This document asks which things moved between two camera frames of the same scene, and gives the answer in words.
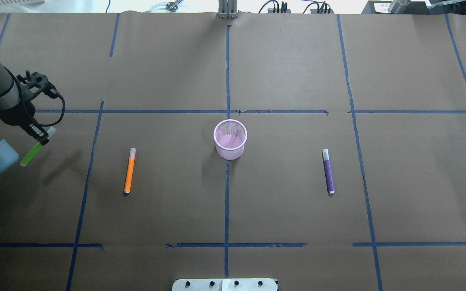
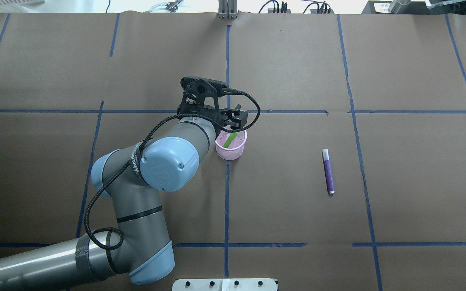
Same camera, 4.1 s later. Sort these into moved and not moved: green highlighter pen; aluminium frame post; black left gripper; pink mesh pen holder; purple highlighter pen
Moved: black left gripper; green highlighter pen
Not moved: aluminium frame post; pink mesh pen holder; purple highlighter pen
